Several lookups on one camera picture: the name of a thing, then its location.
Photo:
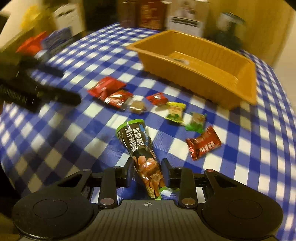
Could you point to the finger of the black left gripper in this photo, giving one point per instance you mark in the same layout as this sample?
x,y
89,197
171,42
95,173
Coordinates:
x,y
44,67
47,93

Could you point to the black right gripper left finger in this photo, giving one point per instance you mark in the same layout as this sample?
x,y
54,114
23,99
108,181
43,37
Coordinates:
x,y
112,179

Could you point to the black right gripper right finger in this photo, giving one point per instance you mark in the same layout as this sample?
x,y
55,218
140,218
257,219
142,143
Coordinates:
x,y
183,179

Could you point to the dark red snack bar packet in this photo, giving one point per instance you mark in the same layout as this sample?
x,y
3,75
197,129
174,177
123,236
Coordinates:
x,y
203,144

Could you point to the green candy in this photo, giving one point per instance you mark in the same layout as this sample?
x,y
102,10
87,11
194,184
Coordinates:
x,y
196,123

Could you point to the large red snack packet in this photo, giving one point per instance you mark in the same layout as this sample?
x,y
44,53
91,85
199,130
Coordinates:
x,y
105,87

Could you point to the yellow green candy packet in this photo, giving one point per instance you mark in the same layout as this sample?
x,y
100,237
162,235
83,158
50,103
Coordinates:
x,y
175,113

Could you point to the small red candy packet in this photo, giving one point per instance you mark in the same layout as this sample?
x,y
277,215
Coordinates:
x,y
157,99

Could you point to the red bag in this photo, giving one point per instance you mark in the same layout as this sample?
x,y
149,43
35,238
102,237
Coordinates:
x,y
32,45

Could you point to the blue milk carton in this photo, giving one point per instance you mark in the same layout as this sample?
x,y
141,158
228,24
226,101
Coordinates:
x,y
57,41

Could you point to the blue white checkered tablecloth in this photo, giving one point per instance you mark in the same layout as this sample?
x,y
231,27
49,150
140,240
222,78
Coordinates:
x,y
258,142

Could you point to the clear wrapped brown cake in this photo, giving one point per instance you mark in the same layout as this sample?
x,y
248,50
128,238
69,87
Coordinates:
x,y
137,107

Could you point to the orange plastic tray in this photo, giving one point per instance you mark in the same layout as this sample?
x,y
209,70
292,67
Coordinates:
x,y
210,70

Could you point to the brown metal tin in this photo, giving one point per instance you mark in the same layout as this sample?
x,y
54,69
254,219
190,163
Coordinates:
x,y
127,13

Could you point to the red gift box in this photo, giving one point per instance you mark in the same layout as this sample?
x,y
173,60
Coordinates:
x,y
152,14

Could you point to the green glass jar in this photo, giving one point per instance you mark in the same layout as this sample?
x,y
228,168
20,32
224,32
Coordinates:
x,y
230,30

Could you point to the white product box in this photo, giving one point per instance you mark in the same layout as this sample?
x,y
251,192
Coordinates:
x,y
188,16

